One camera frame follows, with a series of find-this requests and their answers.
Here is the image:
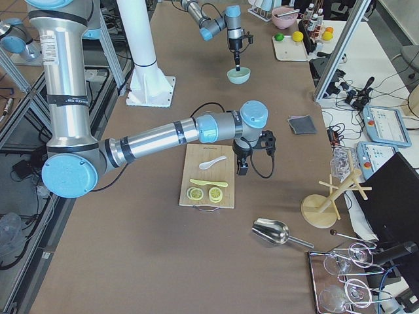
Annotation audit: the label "upper teach pendant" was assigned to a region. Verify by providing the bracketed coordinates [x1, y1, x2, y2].
[362, 105, 412, 147]

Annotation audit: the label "steel scoop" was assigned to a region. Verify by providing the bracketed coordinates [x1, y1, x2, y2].
[252, 218, 314, 249]

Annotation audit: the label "upper wine glass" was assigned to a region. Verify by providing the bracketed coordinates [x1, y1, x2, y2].
[323, 242, 373, 275]

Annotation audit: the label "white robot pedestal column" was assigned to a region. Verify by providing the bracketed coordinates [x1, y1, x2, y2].
[117, 0, 175, 108]

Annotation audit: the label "stacked lemon slices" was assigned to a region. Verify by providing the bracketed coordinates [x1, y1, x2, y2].
[208, 186, 223, 203]

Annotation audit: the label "black power strip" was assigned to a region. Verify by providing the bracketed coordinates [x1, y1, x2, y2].
[323, 69, 346, 98]

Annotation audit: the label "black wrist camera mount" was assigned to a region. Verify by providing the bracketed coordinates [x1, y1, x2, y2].
[242, 32, 253, 44]
[255, 130, 276, 156]

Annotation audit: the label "grey folded cloth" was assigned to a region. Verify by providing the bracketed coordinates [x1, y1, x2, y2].
[287, 115, 317, 135]

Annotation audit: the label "yellow lemon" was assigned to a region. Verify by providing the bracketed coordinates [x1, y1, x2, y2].
[322, 31, 333, 41]
[291, 31, 304, 43]

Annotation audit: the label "clear plastic container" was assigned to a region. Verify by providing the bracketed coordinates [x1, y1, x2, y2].
[330, 147, 356, 180]

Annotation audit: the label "white ceramic spoon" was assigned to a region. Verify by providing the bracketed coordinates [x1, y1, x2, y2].
[198, 155, 227, 170]

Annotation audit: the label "pink bowl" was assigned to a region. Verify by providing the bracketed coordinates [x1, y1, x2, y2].
[272, 7, 299, 29]

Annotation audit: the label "beige rabbit tray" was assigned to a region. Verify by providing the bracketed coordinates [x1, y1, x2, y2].
[272, 35, 308, 61]

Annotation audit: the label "black monitor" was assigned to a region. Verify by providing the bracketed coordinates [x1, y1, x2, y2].
[356, 152, 419, 243]

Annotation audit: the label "green lime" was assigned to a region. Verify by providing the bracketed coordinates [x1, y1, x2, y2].
[274, 33, 285, 42]

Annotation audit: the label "bottle rack with bottles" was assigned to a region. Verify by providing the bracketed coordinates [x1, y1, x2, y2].
[298, 3, 324, 54]

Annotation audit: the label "teach pendant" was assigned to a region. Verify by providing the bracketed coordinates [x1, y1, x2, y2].
[356, 141, 399, 180]
[362, 105, 412, 147]

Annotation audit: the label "yellow plastic knife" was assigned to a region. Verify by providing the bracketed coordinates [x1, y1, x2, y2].
[189, 179, 228, 188]

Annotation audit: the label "aluminium frame post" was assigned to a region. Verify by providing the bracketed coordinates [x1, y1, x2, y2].
[313, 0, 370, 102]

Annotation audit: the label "wire glass rack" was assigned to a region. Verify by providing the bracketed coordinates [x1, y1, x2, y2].
[308, 242, 392, 313]

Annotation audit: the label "wine glass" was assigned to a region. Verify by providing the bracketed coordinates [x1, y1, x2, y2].
[323, 242, 373, 275]
[318, 279, 372, 313]

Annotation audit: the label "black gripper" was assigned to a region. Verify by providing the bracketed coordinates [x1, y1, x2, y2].
[232, 137, 258, 176]
[228, 37, 242, 71]

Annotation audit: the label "wooden mug tree stand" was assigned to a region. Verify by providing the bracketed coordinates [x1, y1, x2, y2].
[301, 151, 372, 228]

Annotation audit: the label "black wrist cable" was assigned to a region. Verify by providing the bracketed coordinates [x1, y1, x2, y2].
[190, 102, 276, 179]
[196, 0, 256, 54]

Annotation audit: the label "light green bowl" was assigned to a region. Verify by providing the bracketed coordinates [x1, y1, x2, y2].
[227, 67, 251, 84]

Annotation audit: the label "lower teach pendant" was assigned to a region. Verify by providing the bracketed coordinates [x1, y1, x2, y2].
[356, 141, 399, 180]

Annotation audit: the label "lemon slice near handle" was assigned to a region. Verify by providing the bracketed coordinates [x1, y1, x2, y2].
[186, 186, 204, 201]

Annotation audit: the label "lower wine glass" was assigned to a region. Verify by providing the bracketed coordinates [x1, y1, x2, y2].
[318, 279, 372, 313]

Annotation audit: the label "bamboo cutting board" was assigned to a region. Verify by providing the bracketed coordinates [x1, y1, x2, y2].
[178, 143, 236, 210]

